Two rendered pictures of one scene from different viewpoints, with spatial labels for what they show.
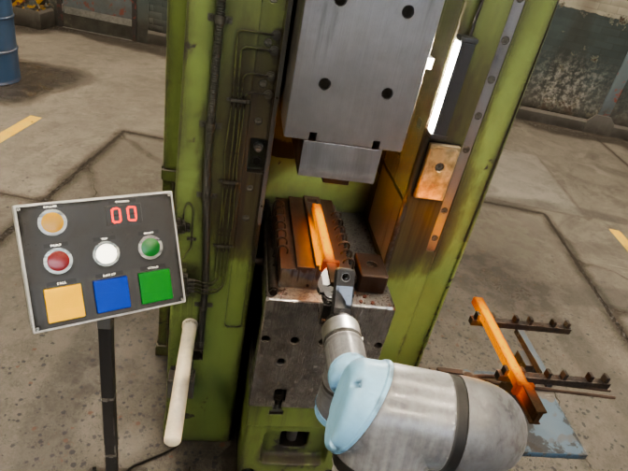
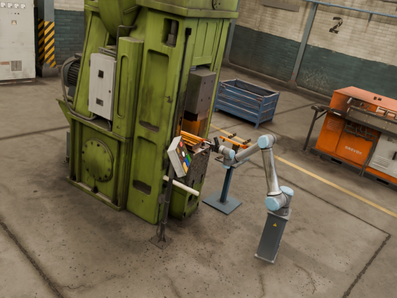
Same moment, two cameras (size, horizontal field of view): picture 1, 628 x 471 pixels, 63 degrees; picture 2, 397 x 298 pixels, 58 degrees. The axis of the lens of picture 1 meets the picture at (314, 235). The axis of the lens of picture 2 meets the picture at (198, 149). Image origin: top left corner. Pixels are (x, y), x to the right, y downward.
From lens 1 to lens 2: 3.05 m
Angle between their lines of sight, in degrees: 44
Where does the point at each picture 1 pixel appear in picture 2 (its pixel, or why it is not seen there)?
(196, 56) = (173, 102)
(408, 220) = (201, 124)
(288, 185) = not seen: hidden behind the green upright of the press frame
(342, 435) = (267, 143)
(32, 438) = (124, 246)
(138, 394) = (131, 222)
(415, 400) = (269, 136)
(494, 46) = not seen: hidden behind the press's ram
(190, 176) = (169, 132)
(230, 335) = not seen: hidden behind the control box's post
